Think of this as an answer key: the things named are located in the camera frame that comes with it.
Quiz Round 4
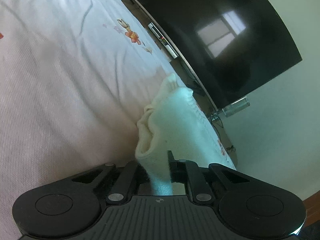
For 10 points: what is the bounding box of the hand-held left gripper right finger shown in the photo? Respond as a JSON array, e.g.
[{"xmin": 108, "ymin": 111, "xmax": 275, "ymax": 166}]
[{"xmin": 167, "ymin": 150, "xmax": 251, "ymax": 202}]

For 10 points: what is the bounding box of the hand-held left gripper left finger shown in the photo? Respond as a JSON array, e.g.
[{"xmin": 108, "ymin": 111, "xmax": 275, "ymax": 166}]
[{"xmin": 71, "ymin": 161, "xmax": 151, "ymax": 203}]

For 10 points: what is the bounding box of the white knit sweater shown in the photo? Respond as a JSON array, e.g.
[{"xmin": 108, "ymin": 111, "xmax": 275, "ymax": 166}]
[{"xmin": 135, "ymin": 75, "xmax": 227, "ymax": 197}]

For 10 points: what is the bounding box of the wooden television cabinet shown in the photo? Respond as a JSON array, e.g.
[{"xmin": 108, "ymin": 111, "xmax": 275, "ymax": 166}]
[{"xmin": 104, "ymin": 0, "xmax": 238, "ymax": 164}]

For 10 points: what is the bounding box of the floral bed sheet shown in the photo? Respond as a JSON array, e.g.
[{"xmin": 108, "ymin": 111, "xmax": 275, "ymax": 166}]
[{"xmin": 0, "ymin": 0, "xmax": 237, "ymax": 240}]

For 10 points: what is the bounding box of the silver set-top box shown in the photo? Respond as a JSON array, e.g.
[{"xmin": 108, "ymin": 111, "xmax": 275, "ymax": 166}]
[{"xmin": 148, "ymin": 22, "xmax": 179, "ymax": 59}]

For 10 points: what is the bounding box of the black flat screen television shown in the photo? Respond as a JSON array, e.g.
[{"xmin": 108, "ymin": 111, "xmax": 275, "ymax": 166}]
[{"xmin": 114, "ymin": 0, "xmax": 303, "ymax": 112}]

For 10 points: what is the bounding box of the black cable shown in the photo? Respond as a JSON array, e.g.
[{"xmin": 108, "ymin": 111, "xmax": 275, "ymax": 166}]
[{"xmin": 210, "ymin": 111, "xmax": 237, "ymax": 153}]

